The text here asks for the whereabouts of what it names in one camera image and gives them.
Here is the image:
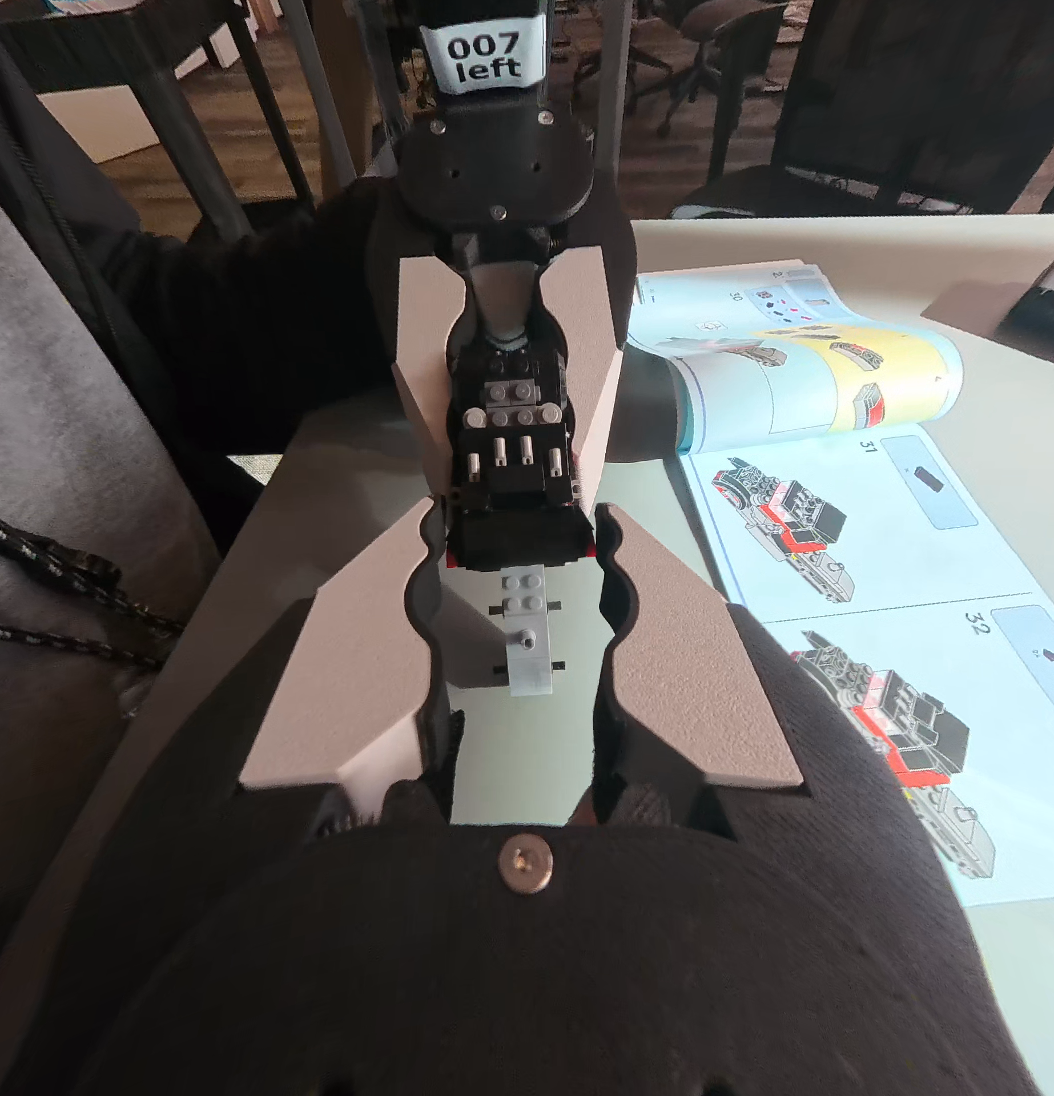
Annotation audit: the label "black swivel chair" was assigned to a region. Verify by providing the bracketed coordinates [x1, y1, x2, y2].
[570, 0, 789, 138]

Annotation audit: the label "black patterned drawstring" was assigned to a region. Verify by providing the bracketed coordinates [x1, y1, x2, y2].
[0, 505, 183, 639]
[0, 623, 167, 671]

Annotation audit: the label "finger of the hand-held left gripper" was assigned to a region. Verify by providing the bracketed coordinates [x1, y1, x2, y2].
[392, 254, 469, 498]
[539, 247, 627, 517]

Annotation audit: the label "toy brick truck model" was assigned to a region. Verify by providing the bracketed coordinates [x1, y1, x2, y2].
[444, 329, 598, 699]

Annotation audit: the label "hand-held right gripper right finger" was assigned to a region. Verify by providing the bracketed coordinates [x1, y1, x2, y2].
[591, 503, 806, 829]

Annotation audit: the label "person's left forearm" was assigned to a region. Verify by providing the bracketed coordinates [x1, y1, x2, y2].
[99, 175, 408, 455]

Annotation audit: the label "black mesh office chair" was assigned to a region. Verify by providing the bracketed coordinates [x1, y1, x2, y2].
[671, 0, 1054, 217]

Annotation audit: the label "light blue instruction booklet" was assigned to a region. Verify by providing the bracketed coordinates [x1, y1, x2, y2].
[625, 261, 1054, 909]

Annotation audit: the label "black power bank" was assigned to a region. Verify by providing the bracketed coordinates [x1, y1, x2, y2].
[1000, 283, 1054, 368]

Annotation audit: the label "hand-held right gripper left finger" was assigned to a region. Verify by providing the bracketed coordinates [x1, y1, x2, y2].
[238, 495, 465, 823]

